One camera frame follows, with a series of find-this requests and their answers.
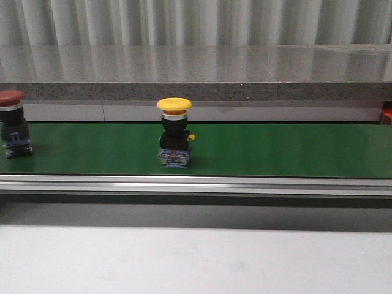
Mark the yellow push button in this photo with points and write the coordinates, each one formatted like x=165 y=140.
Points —
x=175 y=146

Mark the grey stone counter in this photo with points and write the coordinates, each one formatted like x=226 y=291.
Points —
x=256 y=83

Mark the green conveyor belt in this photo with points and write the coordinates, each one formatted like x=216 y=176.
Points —
x=301 y=150

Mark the red object behind belt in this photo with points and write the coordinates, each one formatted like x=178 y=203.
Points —
x=386 y=117

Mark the white curtain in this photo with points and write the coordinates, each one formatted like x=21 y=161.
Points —
x=195 y=22

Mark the aluminium conveyor frame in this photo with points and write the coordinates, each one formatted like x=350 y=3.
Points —
x=198 y=190

